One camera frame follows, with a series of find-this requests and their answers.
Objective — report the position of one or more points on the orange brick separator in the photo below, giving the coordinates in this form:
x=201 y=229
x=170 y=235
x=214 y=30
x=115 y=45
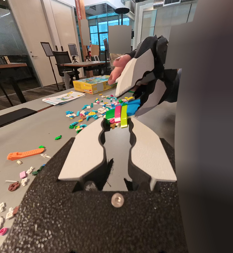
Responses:
x=23 y=154

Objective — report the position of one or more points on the small black tripod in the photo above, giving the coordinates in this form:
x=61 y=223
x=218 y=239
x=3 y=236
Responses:
x=88 y=58

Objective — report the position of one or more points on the pile of loose lego pieces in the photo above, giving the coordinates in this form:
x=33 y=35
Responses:
x=88 y=113

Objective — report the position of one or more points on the cork board on stand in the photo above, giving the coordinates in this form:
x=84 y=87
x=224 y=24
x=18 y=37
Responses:
x=94 y=50

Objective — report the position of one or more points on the multicoloured lego model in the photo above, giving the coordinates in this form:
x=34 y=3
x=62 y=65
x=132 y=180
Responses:
x=118 y=114

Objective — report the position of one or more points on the pink round lego piece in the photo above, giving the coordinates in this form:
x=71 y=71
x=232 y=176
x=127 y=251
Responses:
x=3 y=231

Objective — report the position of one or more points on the wooden desk with black legs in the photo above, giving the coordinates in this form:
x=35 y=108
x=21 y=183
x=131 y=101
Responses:
x=82 y=64

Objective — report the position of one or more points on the grey lego rod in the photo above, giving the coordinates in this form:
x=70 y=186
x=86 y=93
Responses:
x=11 y=181

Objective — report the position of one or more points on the yellow lego box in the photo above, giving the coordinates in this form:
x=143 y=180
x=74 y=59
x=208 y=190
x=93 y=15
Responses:
x=88 y=85

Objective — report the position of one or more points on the dark wooden table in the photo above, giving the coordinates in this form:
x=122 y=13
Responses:
x=7 y=66

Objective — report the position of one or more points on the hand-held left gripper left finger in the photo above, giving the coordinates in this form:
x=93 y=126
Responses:
x=84 y=150

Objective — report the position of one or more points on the dark green lego connector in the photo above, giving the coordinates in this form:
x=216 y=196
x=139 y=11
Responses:
x=37 y=170

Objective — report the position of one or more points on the brown round lego plate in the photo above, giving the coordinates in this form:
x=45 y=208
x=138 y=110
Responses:
x=13 y=186

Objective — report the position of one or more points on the pink lego tile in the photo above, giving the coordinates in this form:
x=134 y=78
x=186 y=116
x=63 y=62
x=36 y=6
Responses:
x=23 y=174

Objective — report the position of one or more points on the white lego clip piece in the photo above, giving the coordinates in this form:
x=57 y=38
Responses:
x=30 y=170

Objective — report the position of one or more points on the black table mat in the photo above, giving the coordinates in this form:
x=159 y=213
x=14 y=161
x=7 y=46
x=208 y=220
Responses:
x=11 y=117

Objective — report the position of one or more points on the white paper sheet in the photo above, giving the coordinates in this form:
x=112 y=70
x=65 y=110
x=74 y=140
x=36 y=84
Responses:
x=67 y=80

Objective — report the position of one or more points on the white lego plate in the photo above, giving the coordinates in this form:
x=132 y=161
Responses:
x=9 y=213

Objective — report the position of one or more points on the person's right hand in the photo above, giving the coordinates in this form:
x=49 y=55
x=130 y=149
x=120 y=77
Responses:
x=118 y=67

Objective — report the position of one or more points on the brown lego slope piece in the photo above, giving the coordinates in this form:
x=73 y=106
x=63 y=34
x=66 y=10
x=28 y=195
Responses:
x=16 y=210

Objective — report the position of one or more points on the lego instruction booklets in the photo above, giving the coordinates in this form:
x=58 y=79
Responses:
x=63 y=97

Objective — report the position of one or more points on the white lego bracket piece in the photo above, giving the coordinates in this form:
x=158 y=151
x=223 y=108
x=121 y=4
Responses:
x=0 y=206
x=24 y=181

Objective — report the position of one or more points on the transparent curved lego piece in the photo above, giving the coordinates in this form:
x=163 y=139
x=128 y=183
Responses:
x=45 y=156

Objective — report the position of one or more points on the computer monitor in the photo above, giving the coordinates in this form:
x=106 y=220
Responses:
x=106 y=49

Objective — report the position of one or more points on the green lego leaf piece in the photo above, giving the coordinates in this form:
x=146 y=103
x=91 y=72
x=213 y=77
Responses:
x=58 y=137

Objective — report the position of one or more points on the black mesh office chair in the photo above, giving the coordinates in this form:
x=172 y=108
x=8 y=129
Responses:
x=62 y=59

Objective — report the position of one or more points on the framed tablet on tripod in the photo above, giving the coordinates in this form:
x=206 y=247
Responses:
x=73 y=49

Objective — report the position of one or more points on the black sign stand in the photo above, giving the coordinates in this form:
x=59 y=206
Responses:
x=47 y=48

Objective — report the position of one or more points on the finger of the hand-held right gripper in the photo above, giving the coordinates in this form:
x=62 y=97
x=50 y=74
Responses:
x=136 y=73
x=155 y=94

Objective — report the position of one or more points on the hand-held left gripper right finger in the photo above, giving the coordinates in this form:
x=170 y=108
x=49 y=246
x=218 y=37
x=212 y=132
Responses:
x=150 y=154

